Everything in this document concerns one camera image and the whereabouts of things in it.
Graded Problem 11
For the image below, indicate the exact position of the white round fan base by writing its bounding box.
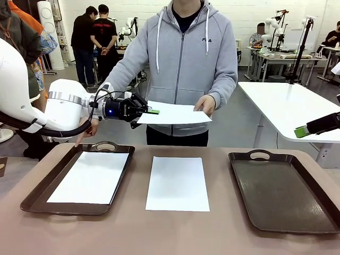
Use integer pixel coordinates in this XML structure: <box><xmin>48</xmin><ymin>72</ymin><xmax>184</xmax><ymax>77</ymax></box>
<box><xmin>0</xmin><ymin>126</ymin><xmax>14</xmax><ymax>144</ymax></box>

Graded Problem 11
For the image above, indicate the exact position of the man in black jacket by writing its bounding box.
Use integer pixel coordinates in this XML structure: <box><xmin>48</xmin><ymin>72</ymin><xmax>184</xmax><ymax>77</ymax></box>
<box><xmin>70</xmin><ymin>5</ymin><xmax>99</xmax><ymax>89</ymax></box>

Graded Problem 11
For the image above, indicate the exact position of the brown wooden board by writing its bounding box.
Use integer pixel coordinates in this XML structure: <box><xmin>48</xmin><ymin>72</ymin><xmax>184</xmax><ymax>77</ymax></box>
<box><xmin>0</xmin><ymin>156</ymin><xmax>9</xmax><ymax>178</ymax></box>

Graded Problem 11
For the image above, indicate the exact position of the white standing air conditioner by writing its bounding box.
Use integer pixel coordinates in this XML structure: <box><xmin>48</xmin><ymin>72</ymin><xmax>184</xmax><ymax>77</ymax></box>
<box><xmin>36</xmin><ymin>0</ymin><xmax>66</xmax><ymax>71</ymax></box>

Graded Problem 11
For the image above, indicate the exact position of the man in black red-print tee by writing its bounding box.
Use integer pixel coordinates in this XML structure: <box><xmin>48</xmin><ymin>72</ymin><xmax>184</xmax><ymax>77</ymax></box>
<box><xmin>89</xmin><ymin>4</ymin><xmax>120</xmax><ymax>83</ymax></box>

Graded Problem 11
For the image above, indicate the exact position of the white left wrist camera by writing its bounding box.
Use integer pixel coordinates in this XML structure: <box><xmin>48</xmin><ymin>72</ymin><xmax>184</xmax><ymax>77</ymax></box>
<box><xmin>98</xmin><ymin>81</ymin><xmax>113</xmax><ymax>94</ymax></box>

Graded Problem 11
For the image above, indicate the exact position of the dark brown plastic tray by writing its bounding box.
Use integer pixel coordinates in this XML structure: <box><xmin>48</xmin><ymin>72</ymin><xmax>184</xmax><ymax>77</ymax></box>
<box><xmin>228</xmin><ymin>149</ymin><xmax>340</xmax><ymax>235</ymax></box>
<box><xmin>20</xmin><ymin>140</ymin><xmax>135</xmax><ymax>216</ymax></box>

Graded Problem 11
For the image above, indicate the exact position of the seated person in black mask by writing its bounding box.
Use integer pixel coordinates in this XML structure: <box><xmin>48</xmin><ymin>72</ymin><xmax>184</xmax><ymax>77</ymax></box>
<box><xmin>323</xmin><ymin>22</ymin><xmax>340</xmax><ymax>50</ymax></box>

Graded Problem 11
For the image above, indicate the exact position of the person's right forearm grey sleeve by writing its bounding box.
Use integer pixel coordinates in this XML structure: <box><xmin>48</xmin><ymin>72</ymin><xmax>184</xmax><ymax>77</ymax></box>
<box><xmin>99</xmin><ymin>57</ymin><xmax>149</xmax><ymax>92</ymax></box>

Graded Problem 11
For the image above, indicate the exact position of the grey background desk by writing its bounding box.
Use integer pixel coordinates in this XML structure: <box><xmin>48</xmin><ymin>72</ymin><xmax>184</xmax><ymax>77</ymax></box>
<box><xmin>245</xmin><ymin>45</ymin><xmax>329</xmax><ymax>83</ymax></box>

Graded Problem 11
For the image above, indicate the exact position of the black left arm hose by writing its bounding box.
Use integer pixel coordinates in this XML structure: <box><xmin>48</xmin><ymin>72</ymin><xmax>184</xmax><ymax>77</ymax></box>
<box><xmin>0</xmin><ymin>110</ymin><xmax>94</xmax><ymax>138</ymax></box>

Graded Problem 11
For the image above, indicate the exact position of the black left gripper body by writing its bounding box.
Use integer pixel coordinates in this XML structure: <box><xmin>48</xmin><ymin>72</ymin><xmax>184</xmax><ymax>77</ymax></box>
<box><xmin>102</xmin><ymin>92</ymin><xmax>149</xmax><ymax>123</ymax></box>

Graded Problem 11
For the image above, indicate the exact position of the black tripod stand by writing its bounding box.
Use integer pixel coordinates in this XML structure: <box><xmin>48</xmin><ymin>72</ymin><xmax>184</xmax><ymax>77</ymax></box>
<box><xmin>288</xmin><ymin>16</ymin><xmax>316</xmax><ymax>86</ymax></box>

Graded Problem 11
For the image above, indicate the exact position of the white A4 paper sheet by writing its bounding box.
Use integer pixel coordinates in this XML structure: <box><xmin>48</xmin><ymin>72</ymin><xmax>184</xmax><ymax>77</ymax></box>
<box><xmin>135</xmin><ymin>100</ymin><xmax>214</xmax><ymax>125</ymax></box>
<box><xmin>46</xmin><ymin>151</ymin><xmax>130</xmax><ymax>206</ymax></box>

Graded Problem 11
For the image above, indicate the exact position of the person's left forearm grey sleeve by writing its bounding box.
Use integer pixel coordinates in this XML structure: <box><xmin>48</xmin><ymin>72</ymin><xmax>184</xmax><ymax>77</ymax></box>
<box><xmin>212</xmin><ymin>66</ymin><xmax>239</xmax><ymax>110</ymax></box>

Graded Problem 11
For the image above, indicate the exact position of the person's left hand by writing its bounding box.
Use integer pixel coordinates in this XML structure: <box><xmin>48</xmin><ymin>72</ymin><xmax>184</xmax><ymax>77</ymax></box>
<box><xmin>193</xmin><ymin>94</ymin><xmax>217</xmax><ymax>117</ymax></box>

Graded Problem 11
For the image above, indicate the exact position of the person's right hand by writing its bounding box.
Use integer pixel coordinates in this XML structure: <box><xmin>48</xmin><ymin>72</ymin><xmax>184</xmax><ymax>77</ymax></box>
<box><xmin>74</xmin><ymin>118</ymin><xmax>100</xmax><ymax>148</ymax></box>

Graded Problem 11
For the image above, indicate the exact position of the white table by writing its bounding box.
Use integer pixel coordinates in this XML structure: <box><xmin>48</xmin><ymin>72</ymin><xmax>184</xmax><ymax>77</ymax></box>
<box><xmin>237</xmin><ymin>81</ymin><xmax>340</xmax><ymax>169</ymax></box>

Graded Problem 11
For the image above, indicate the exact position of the seated person with blurred face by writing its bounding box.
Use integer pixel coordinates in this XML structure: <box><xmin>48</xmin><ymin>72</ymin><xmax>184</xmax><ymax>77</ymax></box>
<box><xmin>249</xmin><ymin>22</ymin><xmax>269</xmax><ymax>51</ymax></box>

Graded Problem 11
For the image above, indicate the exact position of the person in grey hoodie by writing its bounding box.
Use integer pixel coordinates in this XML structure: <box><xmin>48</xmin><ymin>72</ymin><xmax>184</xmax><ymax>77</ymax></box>
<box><xmin>98</xmin><ymin>0</ymin><xmax>239</xmax><ymax>147</ymax></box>

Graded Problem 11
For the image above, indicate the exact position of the white A4 paper stack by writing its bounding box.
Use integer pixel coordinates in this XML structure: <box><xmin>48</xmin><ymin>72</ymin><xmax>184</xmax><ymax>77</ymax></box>
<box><xmin>144</xmin><ymin>156</ymin><xmax>211</xmax><ymax>213</ymax></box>

